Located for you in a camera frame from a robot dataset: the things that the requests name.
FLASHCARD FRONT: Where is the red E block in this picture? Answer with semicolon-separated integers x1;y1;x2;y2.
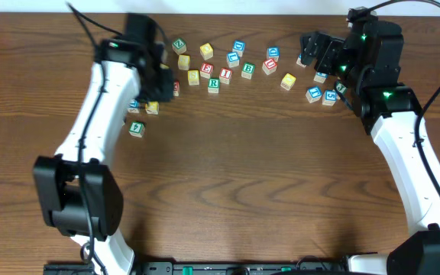
199;63;214;79

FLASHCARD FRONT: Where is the green R block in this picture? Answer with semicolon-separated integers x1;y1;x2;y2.
208;78;220;94

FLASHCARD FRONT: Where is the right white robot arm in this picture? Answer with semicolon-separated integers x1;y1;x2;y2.
300;7;440;274

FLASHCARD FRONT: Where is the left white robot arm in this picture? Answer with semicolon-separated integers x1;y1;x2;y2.
33;14;174;274

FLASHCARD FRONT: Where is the blue X block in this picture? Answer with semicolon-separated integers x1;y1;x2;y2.
296;54;307;67

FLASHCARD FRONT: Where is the yellow block beside L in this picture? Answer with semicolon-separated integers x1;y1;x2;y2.
145;102;160;115

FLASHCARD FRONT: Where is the blue P block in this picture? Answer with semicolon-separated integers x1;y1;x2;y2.
313;73;328;83

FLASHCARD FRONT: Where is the blue L block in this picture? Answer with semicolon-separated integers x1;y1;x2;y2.
128;99;140;113

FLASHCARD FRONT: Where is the yellow S block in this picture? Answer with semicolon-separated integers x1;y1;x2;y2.
177;54;190;71

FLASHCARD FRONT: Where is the blue D block right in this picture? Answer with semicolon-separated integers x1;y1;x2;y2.
267;47;280;62

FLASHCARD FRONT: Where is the blue d block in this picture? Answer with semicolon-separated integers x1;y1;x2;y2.
267;47;280;62
232;40;245;57

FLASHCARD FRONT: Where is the yellow block right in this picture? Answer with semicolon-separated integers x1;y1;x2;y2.
280;73;296;91

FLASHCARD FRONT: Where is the green J block right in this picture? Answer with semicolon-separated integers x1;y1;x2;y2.
335;82;347;95

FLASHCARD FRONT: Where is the red U block right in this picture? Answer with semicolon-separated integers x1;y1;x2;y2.
262;58;277;75

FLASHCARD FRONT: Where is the green Z block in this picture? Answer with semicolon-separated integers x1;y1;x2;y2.
172;37;187;55

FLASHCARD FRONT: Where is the blue 5 block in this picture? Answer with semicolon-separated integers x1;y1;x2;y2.
322;90;338;106

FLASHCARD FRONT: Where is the blue T block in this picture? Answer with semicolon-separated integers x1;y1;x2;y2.
306;86;322;103

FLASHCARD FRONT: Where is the green 4 block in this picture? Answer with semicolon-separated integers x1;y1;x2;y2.
128;121;145;138

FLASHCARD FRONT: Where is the yellow block top centre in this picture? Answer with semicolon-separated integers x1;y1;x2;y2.
200;43;214;60

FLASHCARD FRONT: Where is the green B block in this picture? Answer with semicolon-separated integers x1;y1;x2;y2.
241;62;255;79

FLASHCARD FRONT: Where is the blue D block left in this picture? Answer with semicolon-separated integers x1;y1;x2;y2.
232;40;245;57

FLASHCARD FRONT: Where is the red I block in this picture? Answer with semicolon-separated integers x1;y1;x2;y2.
219;67;233;85

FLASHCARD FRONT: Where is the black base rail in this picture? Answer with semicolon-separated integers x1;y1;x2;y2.
44;260;351;275

